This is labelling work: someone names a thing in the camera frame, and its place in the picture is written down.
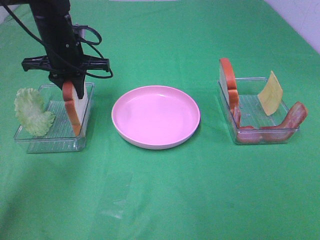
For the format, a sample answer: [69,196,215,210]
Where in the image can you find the yellow cheese slice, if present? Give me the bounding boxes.
[257,70,283,116]

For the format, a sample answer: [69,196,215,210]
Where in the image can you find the green lettuce leaf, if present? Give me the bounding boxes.
[14,88,56,137]

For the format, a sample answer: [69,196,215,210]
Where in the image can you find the clear left plastic tray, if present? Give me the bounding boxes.
[13,82,95,154]

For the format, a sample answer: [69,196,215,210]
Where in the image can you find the pink round plate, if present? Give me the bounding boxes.
[111,85,201,150]

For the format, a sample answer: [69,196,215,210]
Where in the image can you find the clear plastic tray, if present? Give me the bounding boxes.
[217,77,300,145]
[13,82,95,154]

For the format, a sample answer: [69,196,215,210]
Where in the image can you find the clear right plastic tray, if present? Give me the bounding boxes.
[217,77,300,145]

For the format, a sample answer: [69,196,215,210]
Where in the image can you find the bread slice tray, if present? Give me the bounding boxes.
[219,57,239,113]
[62,80,88,137]

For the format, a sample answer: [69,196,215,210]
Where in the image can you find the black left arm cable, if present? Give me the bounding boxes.
[2,4,114,80]

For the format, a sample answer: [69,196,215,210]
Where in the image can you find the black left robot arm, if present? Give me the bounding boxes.
[0,0,113,99]

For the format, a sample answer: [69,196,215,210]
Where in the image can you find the short bacon strip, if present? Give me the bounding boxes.
[232,106,262,144]

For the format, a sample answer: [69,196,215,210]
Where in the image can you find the clear plastic film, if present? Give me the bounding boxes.
[97,172,133,220]

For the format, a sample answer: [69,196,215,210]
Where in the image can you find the green tablecloth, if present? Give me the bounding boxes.
[0,0,320,240]

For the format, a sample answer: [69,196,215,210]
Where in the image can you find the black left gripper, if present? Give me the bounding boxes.
[21,55,110,100]

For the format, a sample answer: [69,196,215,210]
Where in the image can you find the long bacon strip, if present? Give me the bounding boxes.
[260,101,308,143]

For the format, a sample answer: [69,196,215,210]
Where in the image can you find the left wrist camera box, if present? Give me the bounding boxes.
[72,23,87,42]

